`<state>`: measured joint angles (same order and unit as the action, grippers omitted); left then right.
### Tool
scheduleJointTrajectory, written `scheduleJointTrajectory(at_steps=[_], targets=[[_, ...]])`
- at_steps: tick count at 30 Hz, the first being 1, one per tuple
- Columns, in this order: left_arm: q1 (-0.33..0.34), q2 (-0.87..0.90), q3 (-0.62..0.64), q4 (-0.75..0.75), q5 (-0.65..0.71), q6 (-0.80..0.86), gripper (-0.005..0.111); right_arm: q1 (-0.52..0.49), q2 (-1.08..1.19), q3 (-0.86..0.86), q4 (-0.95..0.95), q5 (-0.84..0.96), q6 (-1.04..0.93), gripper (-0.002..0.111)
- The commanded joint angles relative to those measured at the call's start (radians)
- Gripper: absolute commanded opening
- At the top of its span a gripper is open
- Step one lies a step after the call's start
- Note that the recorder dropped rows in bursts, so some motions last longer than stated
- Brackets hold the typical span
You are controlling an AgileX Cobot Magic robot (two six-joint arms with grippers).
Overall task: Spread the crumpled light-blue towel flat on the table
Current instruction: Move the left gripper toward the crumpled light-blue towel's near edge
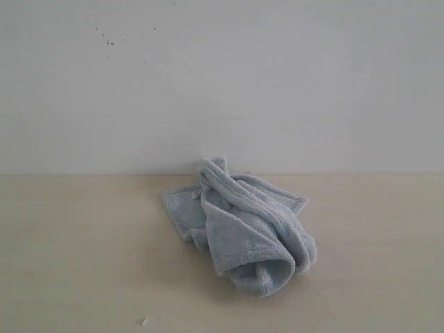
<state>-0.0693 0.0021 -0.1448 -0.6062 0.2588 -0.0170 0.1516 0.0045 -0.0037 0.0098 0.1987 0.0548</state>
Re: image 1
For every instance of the light blue terry towel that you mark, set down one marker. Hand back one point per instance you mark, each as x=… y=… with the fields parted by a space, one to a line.
x=248 y=226

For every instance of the small white paper scrap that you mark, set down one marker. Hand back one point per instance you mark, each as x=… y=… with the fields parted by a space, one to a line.
x=144 y=321

